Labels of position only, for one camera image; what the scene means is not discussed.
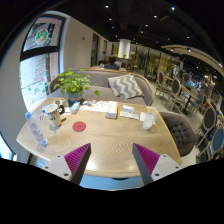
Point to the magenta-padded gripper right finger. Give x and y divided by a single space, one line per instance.
148 160

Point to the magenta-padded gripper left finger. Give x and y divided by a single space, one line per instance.
75 160

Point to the clear blue-capped water bottle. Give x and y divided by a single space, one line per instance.
35 130

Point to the flat round red coaster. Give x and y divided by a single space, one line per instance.
79 126

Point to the clear plastic cup with straw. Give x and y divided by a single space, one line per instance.
149 121

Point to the grey tufted armchair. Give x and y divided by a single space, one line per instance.
180 131

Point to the white paper slips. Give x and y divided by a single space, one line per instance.
129 115

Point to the small blue white carton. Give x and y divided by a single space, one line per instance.
75 108

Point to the small white blue box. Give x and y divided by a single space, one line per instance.
128 109

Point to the white printed leaflet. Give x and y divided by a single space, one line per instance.
95 106

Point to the blue white striped packet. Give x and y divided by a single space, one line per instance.
44 108

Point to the white and orange box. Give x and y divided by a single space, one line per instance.
111 110

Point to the group of dining chairs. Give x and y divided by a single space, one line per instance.
209 116

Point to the green potted plant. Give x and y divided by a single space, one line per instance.
74 83

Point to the grey white chevron cushion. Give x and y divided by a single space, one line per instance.
126 86

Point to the grey curved sofa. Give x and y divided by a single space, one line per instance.
100 80

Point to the person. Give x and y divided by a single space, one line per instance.
111 64

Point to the black-framed food poster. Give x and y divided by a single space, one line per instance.
41 35

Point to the group of ceiling lights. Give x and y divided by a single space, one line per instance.
155 16

